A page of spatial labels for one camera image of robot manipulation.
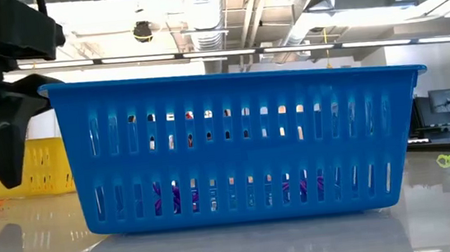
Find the purple plastic spider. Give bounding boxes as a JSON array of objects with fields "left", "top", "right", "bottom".
[
  {"left": 280, "top": 175, "right": 326, "bottom": 196},
  {"left": 150, "top": 177, "right": 204, "bottom": 217}
]

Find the yellow plastic basket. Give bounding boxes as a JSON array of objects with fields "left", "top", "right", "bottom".
[{"left": 0, "top": 134, "right": 77, "bottom": 202}]

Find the long ceiling light bar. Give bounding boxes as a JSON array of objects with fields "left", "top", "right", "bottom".
[{"left": 16, "top": 21, "right": 450, "bottom": 87}]

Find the black computer monitor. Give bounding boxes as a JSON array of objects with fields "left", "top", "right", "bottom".
[{"left": 427, "top": 88, "right": 450, "bottom": 116}]

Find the blue plastic basket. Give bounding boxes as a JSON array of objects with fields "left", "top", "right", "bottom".
[{"left": 37, "top": 47, "right": 441, "bottom": 243}]

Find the dark office desk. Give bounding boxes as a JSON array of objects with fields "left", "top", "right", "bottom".
[{"left": 405, "top": 123, "right": 450, "bottom": 147}]

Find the white insulated duct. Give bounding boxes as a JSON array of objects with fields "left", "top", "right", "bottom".
[{"left": 269, "top": 0, "right": 368, "bottom": 65}]

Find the silver spiral air duct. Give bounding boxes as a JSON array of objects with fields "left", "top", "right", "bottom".
[{"left": 176, "top": 0, "right": 232, "bottom": 77}]

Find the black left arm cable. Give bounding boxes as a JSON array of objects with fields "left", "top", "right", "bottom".
[{"left": 33, "top": 0, "right": 49, "bottom": 17}]

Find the black ceiling cord reel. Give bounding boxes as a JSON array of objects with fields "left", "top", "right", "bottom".
[{"left": 131, "top": 20, "right": 156, "bottom": 44}]

